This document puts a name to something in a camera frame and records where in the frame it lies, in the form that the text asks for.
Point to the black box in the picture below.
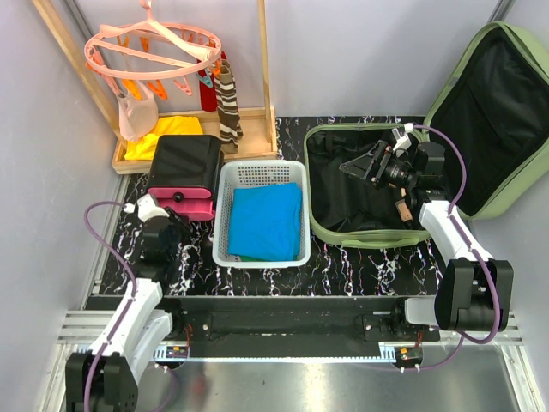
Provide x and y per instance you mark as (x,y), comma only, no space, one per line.
(186,161)

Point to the beige cosmetic bottle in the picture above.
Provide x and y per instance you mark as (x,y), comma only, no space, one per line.
(397,190)

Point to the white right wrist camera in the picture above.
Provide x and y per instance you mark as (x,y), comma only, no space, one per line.
(402,140)

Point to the green shirt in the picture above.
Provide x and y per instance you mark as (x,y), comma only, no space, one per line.
(242,258)

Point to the red garment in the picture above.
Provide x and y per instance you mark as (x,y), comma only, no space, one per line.
(208,97)

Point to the white plastic mesh basket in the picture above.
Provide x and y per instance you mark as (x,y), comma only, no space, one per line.
(246,174)

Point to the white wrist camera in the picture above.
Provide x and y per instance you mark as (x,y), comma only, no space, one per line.
(402,140)
(146,208)

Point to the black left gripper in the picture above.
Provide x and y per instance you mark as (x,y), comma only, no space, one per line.
(177,221)

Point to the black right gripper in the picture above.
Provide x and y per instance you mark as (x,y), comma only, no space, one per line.
(365,168)

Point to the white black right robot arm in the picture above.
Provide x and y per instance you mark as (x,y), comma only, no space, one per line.
(474,294)

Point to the brown capped cosmetic bottle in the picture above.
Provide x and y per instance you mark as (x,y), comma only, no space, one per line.
(404,213)

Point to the aluminium frame rail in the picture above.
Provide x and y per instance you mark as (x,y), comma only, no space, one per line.
(81,328)

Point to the pink round clip hanger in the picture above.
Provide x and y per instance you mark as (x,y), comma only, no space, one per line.
(150,50)

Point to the wooden clothes rack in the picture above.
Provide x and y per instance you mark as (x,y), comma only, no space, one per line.
(241,28)

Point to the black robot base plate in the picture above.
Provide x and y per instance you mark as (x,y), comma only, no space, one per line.
(268,328)

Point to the brown striped sock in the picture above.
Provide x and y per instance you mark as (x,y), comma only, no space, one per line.
(227,108)

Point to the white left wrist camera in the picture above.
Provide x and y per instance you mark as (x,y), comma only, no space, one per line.
(146,208)

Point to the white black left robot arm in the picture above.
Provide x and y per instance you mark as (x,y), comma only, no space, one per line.
(106,376)

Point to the magenta plastic tray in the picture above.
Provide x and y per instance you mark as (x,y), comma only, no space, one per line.
(195,203)

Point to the orange clothespin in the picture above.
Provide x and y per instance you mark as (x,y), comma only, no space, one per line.
(158,89)

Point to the teal clothespin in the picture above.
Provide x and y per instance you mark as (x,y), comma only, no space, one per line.
(204,77)

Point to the pale pink garment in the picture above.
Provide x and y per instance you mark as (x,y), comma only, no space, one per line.
(136,118)

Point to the blue shirt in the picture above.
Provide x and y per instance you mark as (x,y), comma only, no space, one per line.
(265,222)

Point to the green hard-shell suitcase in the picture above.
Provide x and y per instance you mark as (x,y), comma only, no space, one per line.
(492,119)

